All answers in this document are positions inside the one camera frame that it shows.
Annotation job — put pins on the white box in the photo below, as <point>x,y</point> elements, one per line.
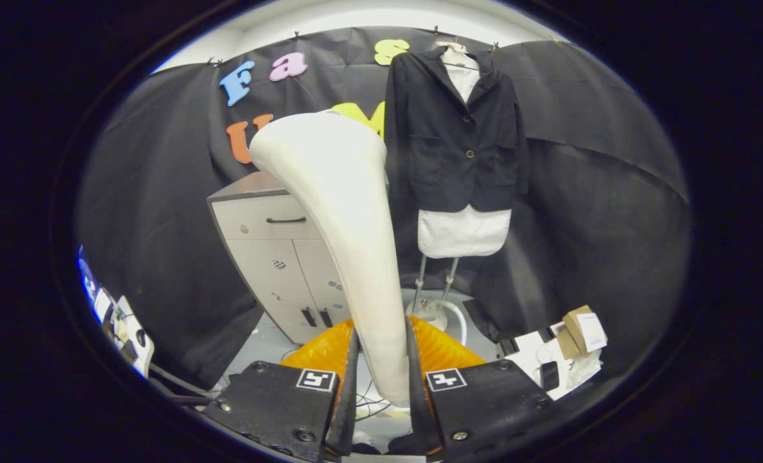
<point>526,350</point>

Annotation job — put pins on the small black device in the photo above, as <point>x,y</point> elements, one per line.
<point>548,376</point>

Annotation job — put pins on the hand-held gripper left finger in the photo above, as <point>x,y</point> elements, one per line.
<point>349,399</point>

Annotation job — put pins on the grey cabinet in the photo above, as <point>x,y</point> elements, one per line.
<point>265,218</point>

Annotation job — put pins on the garment steamer base with poles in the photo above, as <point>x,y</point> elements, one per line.
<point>429,312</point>

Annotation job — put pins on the cardboard box with label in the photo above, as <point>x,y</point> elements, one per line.
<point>571,337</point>

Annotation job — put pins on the row of backdrop clips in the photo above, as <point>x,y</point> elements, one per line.
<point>296,34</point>

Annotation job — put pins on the black blazer jacket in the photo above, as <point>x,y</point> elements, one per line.
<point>452,161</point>

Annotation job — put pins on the white and blue equipment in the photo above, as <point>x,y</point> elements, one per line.
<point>130,334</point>

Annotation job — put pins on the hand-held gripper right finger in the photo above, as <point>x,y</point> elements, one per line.
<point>418,405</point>

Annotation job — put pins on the white garment steamer head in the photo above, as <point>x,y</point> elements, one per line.
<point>342,212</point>

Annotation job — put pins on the beige plastic hanger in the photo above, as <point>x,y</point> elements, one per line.
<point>453,58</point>

